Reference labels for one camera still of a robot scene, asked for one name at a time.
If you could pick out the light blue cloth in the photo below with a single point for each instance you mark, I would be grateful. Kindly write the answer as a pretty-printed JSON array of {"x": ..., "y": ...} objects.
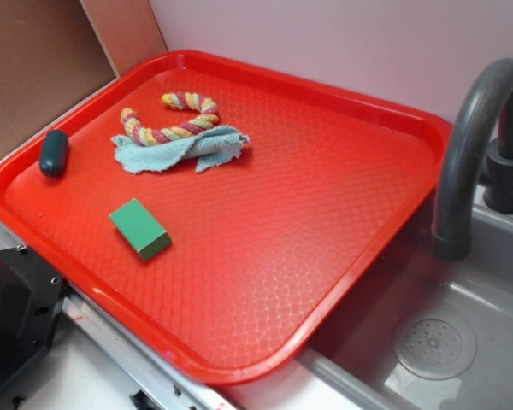
[{"x": 211, "y": 148}]

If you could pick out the grey plastic sink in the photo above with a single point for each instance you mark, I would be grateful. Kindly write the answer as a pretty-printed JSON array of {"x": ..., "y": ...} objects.
[{"x": 417, "y": 332}]

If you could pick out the multicolour twisted rope toy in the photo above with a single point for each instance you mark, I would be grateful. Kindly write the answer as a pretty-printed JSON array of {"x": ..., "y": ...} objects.
[{"x": 208, "y": 116}]

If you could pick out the silver metal rail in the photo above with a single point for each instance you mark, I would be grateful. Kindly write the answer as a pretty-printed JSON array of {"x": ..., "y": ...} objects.
[{"x": 94, "y": 364}]

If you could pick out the green wooden block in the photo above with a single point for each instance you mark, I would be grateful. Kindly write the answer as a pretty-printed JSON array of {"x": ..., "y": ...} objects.
[{"x": 142, "y": 231}]

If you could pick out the grey toy faucet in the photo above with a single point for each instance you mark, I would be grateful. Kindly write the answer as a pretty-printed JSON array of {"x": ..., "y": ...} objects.
[{"x": 480, "y": 152}]

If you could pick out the dark green plastic pickle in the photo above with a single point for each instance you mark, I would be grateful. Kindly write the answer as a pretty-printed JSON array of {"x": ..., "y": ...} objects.
[{"x": 54, "y": 154}]

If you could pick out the brown cardboard panel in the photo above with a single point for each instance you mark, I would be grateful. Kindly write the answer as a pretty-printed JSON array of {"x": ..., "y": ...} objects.
[{"x": 55, "y": 54}]

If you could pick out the red plastic tray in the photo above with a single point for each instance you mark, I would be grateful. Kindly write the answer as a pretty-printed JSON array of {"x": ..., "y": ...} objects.
[{"x": 265, "y": 246}]

